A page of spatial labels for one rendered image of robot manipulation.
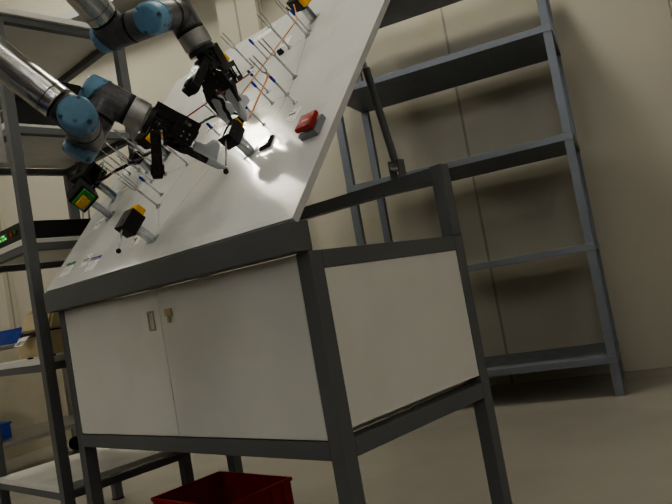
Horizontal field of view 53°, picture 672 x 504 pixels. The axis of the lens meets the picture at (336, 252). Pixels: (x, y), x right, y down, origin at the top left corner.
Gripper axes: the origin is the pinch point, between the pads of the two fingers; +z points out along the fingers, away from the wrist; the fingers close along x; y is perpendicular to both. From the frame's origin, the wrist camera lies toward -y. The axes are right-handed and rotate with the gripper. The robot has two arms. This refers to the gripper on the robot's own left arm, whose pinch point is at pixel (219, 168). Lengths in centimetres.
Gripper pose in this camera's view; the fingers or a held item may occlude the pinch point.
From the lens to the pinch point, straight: 166.5
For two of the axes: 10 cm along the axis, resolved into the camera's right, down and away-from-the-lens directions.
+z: 8.5, 4.4, 3.0
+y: 4.8, -8.7, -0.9
